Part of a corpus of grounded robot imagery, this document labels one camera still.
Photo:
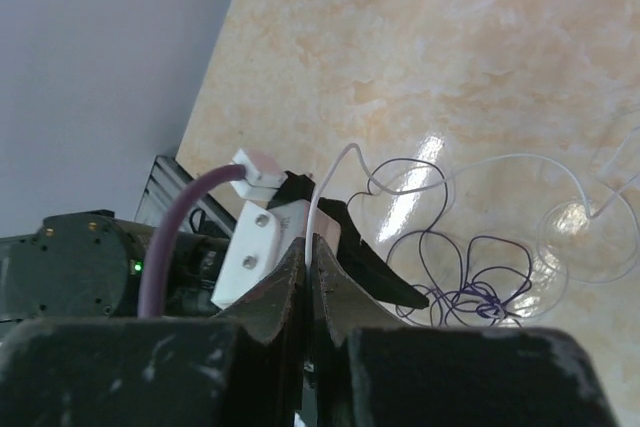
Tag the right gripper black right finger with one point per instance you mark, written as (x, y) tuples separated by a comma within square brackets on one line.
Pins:
[(360, 380)]

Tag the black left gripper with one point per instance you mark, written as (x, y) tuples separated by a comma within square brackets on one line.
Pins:
[(265, 230)]

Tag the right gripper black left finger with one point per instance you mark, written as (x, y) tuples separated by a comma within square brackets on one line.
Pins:
[(264, 359)]

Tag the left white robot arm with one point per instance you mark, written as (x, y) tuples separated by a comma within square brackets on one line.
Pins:
[(90, 264)]

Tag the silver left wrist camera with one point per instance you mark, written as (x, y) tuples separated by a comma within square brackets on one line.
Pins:
[(263, 175)]

